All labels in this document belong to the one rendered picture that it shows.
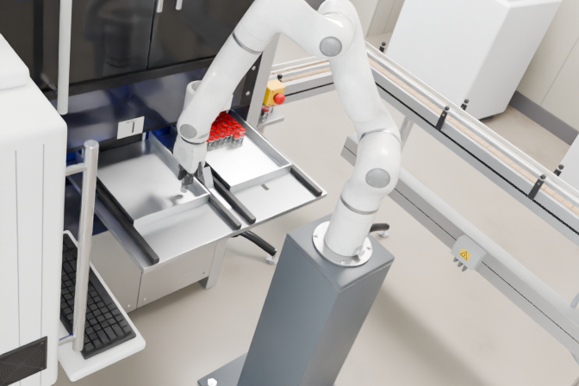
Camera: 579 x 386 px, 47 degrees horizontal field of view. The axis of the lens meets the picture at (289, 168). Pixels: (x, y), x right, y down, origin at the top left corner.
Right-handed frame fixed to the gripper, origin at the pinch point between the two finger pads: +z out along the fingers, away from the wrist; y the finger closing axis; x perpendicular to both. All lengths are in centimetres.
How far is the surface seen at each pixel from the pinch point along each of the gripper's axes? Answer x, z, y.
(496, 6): 259, 5, -57
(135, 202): -14.5, 7.3, -3.0
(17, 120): -64, -60, 32
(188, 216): -3.7, 7.5, 8.6
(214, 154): 20.8, 7.3, -12.1
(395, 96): 116, 7, -12
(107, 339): -42, 13, 32
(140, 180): -8.3, 7.3, -11.1
